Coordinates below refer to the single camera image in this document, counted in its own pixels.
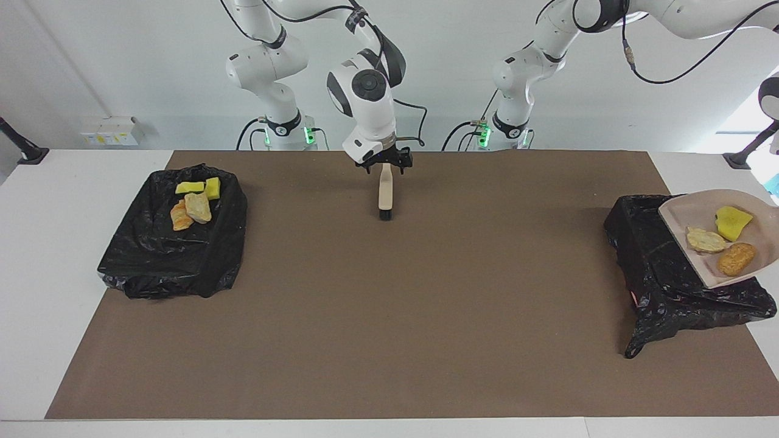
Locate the black bag lined bin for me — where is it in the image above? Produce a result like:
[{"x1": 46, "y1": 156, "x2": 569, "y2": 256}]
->
[
  {"x1": 604, "y1": 194, "x2": 778, "y2": 360},
  {"x1": 97, "y1": 163, "x2": 248, "y2": 299}
]

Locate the beige brush with black bristles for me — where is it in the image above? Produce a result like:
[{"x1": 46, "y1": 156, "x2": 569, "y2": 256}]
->
[{"x1": 378, "y1": 167, "x2": 395, "y2": 221}]

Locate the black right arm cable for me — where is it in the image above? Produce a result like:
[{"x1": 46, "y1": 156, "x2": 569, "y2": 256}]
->
[{"x1": 219, "y1": 0, "x2": 428, "y2": 147}]

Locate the brown paper table mat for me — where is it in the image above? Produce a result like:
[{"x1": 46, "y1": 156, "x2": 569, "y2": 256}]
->
[{"x1": 44, "y1": 150, "x2": 779, "y2": 420}]

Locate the white wall socket strip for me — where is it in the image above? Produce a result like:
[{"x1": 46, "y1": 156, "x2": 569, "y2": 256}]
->
[{"x1": 81, "y1": 116, "x2": 139, "y2": 147}]

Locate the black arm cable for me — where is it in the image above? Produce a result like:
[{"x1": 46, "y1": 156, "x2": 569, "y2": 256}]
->
[
  {"x1": 219, "y1": 0, "x2": 428, "y2": 147},
  {"x1": 572, "y1": 0, "x2": 779, "y2": 86}
]

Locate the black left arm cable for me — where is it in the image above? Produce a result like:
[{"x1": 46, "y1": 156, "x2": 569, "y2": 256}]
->
[{"x1": 572, "y1": 0, "x2": 779, "y2": 86}]

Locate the beige plastic dustpan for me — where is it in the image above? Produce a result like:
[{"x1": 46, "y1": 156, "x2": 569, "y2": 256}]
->
[{"x1": 658, "y1": 189, "x2": 779, "y2": 290}]

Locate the black base cable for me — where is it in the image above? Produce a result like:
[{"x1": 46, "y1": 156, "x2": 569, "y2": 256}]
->
[
  {"x1": 236, "y1": 117, "x2": 268, "y2": 151},
  {"x1": 441, "y1": 91, "x2": 501, "y2": 151}
]

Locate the beige crumbly foam chunk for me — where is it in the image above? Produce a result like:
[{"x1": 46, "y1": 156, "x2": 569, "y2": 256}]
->
[
  {"x1": 686, "y1": 227, "x2": 728, "y2": 254},
  {"x1": 170, "y1": 200, "x2": 194, "y2": 231},
  {"x1": 184, "y1": 192, "x2": 212, "y2": 224}
]

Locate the black right base cable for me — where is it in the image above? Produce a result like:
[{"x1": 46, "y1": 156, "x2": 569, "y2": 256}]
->
[{"x1": 236, "y1": 117, "x2": 268, "y2": 151}]

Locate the black left base cable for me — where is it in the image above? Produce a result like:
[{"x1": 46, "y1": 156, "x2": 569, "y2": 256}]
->
[{"x1": 441, "y1": 91, "x2": 501, "y2": 151}]

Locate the brown cork-like chunk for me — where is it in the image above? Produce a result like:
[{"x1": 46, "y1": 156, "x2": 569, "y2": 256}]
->
[{"x1": 716, "y1": 243, "x2": 757, "y2": 277}]

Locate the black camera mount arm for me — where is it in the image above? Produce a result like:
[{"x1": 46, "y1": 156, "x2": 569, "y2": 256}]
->
[
  {"x1": 0, "y1": 116, "x2": 49, "y2": 166},
  {"x1": 723, "y1": 119, "x2": 779, "y2": 170}
]

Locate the yellow sponge chunk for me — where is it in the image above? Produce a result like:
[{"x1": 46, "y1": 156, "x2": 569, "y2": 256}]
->
[{"x1": 714, "y1": 206, "x2": 754, "y2": 242}]

